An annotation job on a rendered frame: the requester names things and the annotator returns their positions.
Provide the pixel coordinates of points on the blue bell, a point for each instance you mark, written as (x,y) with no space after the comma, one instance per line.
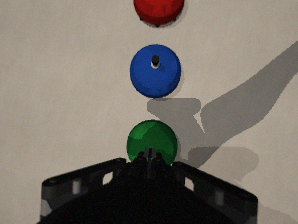
(155,71)

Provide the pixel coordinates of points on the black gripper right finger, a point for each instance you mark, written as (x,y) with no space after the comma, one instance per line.
(240,205)

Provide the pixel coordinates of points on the red dome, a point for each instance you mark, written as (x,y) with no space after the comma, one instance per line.
(158,12)

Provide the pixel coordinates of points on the green dome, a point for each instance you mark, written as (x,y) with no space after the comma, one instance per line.
(152,134)

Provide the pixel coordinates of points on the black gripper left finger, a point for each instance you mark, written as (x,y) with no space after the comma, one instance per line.
(57,190)

